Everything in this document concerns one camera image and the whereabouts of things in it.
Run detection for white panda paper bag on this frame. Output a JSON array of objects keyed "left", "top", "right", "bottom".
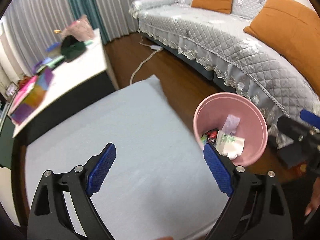
[{"left": 214, "top": 131, "right": 245, "bottom": 160}]

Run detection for grey bubble foam pad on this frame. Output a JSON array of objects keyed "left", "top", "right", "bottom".
[{"left": 221, "top": 114, "right": 241, "bottom": 135}]

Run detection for black red snack wrapper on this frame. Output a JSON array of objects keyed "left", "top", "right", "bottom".
[{"left": 205, "top": 128, "right": 219, "bottom": 144}]

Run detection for green snack packet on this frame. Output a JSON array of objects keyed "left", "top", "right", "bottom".
[{"left": 200, "top": 134, "right": 208, "bottom": 146}]

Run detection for pink plastic trash bin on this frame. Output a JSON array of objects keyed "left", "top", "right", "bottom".
[{"left": 193, "top": 93, "right": 268, "bottom": 167}]

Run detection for person right hand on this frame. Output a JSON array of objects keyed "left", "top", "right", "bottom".
[{"left": 305, "top": 177, "right": 320, "bottom": 216}]

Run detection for person left hand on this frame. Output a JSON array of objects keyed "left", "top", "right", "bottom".
[{"left": 155, "top": 236, "right": 174, "bottom": 240}]

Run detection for near orange cushion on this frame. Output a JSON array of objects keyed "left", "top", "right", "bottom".
[{"left": 244, "top": 0, "right": 320, "bottom": 94}]

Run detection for tv cabinet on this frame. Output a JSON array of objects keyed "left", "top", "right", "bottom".
[{"left": 0, "top": 102, "right": 15, "bottom": 169}]

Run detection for grey quilted sofa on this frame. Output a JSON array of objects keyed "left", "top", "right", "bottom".
[{"left": 129, "top": 0, "right": 319, "bottom": 148}]

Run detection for colourful gift box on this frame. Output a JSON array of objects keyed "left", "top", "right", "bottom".
[{"left": 9, "top": 67, "right": 54, "bottom": 125}]

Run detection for white top coffee table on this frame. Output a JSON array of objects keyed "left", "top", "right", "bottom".
[{"left": 12, "top": 28, "right": 119, "bottom": 137}]

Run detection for dark green oval basket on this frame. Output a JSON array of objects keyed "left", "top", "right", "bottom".
[{"left": 61, "top": 42, "right": 87, "bottom": 62}]

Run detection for stacked blue bowls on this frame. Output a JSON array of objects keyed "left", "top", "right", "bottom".
[{"left": 46, "top": 42, "right": 61, "bottom": 57}]

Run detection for pink fabric basket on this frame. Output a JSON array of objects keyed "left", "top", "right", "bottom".
[{"left": 60, "top": 15, "right": 95, "bottom": 42}]

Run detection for grey curtains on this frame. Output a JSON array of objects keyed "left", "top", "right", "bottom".
[{"left": 1, "top": 0, "right": 137, "bottom": 77}]

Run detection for teal curtain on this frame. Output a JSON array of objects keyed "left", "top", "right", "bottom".
[{"left": 68, "top": 0, "right": 110, "bottom": 44}]

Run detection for white power cable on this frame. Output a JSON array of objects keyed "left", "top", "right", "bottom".
[{"left": 129, "top": 36, "right": 164, "bottom": 86}]

